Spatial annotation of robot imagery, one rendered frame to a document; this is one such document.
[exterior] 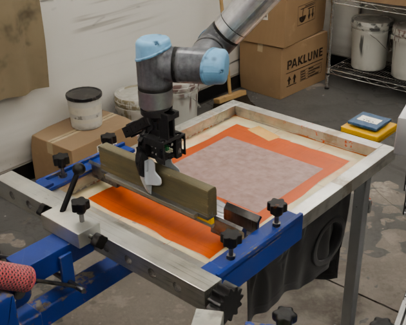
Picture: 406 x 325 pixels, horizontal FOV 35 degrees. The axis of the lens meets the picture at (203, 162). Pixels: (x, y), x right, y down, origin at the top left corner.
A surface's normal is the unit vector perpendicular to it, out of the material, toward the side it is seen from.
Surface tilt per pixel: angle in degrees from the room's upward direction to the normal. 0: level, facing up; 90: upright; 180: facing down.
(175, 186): 90
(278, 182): 0
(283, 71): 89
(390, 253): 0
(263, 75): 90
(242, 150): 0
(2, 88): 89
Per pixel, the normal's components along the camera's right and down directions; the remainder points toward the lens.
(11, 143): 0.75, 0.29
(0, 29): 0.33, 0.40
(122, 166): -0.66, 0.36
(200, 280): -0.02, -0.89
